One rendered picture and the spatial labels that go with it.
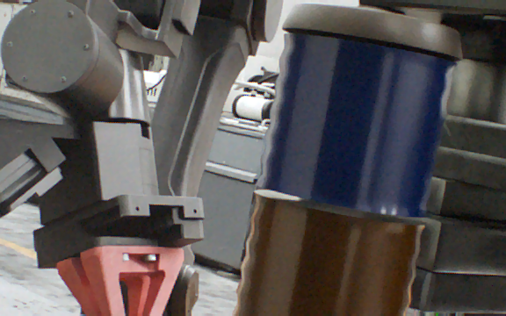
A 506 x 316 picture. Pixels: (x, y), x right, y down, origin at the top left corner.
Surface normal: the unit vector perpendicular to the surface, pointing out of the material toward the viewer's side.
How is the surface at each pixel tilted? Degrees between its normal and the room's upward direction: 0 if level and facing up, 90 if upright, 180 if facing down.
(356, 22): 72
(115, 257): 86
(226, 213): 90
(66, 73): 77
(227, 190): 90
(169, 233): 92
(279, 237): 104
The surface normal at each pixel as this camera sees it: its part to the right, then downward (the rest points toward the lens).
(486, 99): 0.07, 0.07
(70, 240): -0.73, -0.07
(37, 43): -0.18, -0.21
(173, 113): -0.13, -0.41
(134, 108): 0.71, -0.26
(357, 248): 0.12, 0.32
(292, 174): -0.69, 0.16
